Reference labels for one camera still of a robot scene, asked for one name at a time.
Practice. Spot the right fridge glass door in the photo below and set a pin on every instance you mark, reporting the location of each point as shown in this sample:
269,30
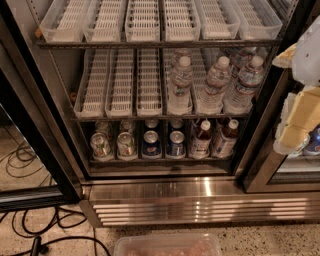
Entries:
270,171

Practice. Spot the green soda can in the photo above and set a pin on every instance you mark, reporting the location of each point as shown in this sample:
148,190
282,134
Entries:
105,128
128,126
101,147
126,148

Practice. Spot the right iced tea bottle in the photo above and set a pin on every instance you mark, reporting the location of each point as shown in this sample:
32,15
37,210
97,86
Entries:
226,139

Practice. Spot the open fridge glass door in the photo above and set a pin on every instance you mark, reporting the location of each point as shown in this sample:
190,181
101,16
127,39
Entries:
31,109

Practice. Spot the clear plastic bin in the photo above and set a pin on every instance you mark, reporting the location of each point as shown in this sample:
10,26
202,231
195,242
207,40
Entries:
183,244

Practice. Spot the iced tea bottle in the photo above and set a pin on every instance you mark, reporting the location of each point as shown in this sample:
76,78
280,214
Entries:
226,139
201,140

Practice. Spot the top shelf tray far left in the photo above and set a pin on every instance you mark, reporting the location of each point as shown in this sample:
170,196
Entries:
63,21

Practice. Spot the front right blue pepsi can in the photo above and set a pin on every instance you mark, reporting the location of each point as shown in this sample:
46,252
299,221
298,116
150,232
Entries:
176,147

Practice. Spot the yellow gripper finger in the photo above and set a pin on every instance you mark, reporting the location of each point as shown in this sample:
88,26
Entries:
299,116
284,59

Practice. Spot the rear left blue pepsi can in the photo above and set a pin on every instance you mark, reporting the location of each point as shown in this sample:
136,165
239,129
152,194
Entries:
152,125

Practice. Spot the front left green soda can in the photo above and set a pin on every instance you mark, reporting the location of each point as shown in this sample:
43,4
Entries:
101,147

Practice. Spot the top shelf tray far right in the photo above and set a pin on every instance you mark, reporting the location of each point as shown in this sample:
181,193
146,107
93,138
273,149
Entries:
258,20

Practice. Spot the rear left green soda can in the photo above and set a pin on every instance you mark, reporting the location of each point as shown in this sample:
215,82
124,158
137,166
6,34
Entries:
105,128

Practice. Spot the water bottle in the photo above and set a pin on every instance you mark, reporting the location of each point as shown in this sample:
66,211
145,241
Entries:
178,53
250,77
215,85
180,80
241,58

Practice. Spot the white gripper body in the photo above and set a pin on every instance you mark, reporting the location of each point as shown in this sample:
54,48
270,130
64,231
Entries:
310,60

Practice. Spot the shelf tray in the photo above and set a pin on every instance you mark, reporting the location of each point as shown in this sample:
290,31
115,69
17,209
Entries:
149,88
92,90
104,21
258,20
63,21
189,103
142,22
200,74
218,19
119,99
181,21
234,104

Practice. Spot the left iced tea bottle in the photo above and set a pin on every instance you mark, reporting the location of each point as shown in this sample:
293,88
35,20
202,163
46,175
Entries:
201,140

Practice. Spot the middle shelf tray far right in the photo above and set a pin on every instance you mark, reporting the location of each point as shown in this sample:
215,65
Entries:
234,104

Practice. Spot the middle shelf tray far left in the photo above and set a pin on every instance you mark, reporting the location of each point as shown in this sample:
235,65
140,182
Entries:
92,90

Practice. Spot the front left blue pepsi can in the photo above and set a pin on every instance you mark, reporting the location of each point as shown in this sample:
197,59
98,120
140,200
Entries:
151,148

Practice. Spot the black cable plug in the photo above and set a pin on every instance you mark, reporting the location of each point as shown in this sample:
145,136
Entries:
38,248

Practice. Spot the stainless steel display fridge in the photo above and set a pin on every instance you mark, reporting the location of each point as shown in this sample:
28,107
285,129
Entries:
164,190

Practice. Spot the blue can behind right door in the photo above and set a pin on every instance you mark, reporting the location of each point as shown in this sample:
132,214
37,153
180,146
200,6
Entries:
313,147

